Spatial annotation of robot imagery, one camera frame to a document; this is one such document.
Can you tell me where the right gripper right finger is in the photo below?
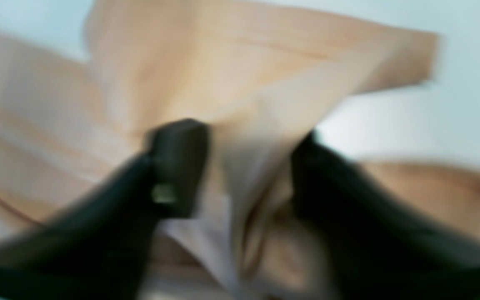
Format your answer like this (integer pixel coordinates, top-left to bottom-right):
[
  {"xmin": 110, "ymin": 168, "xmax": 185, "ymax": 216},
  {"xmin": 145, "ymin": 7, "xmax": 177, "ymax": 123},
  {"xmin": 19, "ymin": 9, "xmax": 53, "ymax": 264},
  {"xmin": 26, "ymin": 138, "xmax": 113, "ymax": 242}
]
[{"xmin": 291, "ymin": 132, "xmax": 480, "ymax": 300}]

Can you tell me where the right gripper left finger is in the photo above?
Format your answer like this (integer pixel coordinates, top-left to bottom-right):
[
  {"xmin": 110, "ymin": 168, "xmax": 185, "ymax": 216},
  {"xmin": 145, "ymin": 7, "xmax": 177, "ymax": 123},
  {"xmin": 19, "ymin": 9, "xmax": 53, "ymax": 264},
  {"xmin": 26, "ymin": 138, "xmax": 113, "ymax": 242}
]
[{"xmin": 0, "ymin": 118, "xmax": 211, "ymax": 300}]

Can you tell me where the peach pink T-shirt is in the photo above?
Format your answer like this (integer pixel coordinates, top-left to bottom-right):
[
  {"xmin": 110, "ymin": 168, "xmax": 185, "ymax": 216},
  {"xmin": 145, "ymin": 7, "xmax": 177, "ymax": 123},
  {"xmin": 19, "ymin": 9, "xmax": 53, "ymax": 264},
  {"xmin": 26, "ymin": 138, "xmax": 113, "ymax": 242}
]
[{"xmin": 0, "ymin": 0, "xmax": 480, "ymax": 300}]

